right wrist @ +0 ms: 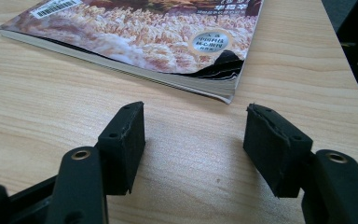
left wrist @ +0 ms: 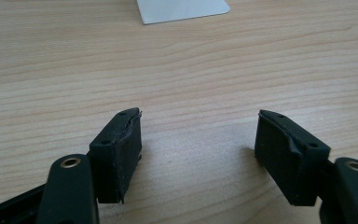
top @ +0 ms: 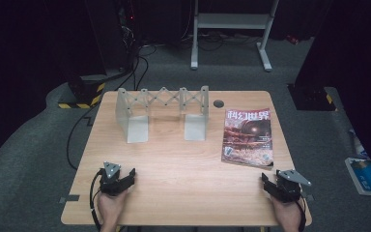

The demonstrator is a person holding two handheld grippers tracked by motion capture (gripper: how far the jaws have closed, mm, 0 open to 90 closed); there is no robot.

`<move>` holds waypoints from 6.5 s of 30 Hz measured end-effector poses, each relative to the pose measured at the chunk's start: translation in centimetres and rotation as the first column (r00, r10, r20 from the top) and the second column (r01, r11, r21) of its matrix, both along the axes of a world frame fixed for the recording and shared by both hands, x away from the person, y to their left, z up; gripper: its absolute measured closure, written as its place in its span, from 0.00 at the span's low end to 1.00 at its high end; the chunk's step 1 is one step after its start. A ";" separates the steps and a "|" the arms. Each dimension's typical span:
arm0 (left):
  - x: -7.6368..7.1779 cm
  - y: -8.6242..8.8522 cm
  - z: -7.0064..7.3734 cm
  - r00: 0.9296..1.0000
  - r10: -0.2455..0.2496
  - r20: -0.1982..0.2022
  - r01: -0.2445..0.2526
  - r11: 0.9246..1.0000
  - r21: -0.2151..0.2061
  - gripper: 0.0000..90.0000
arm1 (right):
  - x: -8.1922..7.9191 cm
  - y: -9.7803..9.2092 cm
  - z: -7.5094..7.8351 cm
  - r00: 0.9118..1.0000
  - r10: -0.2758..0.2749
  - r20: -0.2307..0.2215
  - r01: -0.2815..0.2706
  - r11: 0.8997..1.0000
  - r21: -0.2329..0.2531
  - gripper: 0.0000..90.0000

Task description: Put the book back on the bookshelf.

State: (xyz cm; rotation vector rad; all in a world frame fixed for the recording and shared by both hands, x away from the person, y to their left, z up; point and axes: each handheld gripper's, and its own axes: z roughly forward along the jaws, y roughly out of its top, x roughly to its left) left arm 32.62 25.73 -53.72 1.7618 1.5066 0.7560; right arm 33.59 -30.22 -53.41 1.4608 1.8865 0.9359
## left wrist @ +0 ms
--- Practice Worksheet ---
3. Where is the grey metal book rack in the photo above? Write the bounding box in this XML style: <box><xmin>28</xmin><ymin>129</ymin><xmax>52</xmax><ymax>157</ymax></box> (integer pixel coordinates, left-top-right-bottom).
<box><xmin>136</xmin><ymin>0</ymin><xmax>231</xmax><ymax>25</ymax></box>

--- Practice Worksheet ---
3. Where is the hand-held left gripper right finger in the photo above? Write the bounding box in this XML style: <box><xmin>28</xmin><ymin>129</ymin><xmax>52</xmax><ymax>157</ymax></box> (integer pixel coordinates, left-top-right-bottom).
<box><xmin>255</xmin><ymin>109</ymin><xmax>331</xmax><ymax>206</ymax></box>

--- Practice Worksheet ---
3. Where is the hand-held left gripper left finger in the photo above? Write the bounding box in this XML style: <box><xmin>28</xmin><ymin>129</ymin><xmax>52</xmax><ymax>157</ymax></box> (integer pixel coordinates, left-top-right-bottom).
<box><xmin>89</xmin><ymin>107</ymin><xmax>143</xmax><ymax>204</ymax></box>

